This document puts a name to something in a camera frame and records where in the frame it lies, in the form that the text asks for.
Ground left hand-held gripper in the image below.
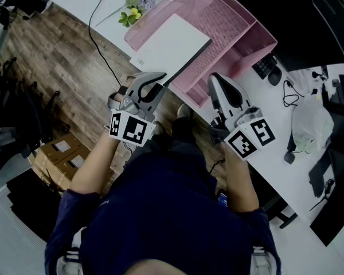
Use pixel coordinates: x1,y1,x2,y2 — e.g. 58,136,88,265
108,71,169,148

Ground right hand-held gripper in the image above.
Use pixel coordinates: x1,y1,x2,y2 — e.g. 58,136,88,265
208,73,276,162

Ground thin white board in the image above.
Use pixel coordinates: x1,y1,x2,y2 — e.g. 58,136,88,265
130,13,213,89

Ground pink mesh desk tray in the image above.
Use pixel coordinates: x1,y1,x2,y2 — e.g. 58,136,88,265
123,0,278,108

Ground person's left forearm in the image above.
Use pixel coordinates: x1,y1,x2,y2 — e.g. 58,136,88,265
69,136,127,196

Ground person's right forearm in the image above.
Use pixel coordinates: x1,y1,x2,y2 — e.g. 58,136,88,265
223,143,260,213

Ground person's left hand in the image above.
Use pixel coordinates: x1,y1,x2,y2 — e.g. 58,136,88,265
107,76,138,111

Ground person's left shoe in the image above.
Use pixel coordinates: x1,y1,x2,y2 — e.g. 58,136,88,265
151,120,165,136

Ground person's shoe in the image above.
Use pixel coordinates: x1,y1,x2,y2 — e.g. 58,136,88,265
177,103,193,119
151,120,165,136

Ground person's right shoe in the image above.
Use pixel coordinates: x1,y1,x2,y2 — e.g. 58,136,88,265
177,103,193,119

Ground black keyboard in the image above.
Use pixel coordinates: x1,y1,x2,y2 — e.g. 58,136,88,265
251,53,279,80
308,150,332,199

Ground person's dark trousers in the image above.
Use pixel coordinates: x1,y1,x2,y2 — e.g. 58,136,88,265
126,117,207,168

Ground artificial flower bunch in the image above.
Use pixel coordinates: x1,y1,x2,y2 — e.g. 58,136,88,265
95,0,158,28

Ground white plastic bag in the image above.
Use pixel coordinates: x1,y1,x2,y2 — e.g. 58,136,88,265
291,95,335,154

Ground large black monitor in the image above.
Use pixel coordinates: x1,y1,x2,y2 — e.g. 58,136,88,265
214,0,344,73

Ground phone with blue screen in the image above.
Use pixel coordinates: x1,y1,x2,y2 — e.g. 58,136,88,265
217,192,229,209

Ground black office chair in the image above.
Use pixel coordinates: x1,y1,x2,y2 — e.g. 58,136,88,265
0,54,21,174
5,80,71,160
251,167,299,229

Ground person's navy shirt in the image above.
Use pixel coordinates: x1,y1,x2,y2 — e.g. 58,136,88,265
44,150,282,275

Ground person's head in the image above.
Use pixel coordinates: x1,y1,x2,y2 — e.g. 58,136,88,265
123,259,187,275

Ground coiled black cable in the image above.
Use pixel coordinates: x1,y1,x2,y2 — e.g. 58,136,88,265
283,80,300,108

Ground long black hanging cable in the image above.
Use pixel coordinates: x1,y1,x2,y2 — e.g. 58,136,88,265
88,0,123,87

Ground grey shoulder strap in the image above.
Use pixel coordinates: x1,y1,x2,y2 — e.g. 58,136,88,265
56,226,87,275
251,245,277,275

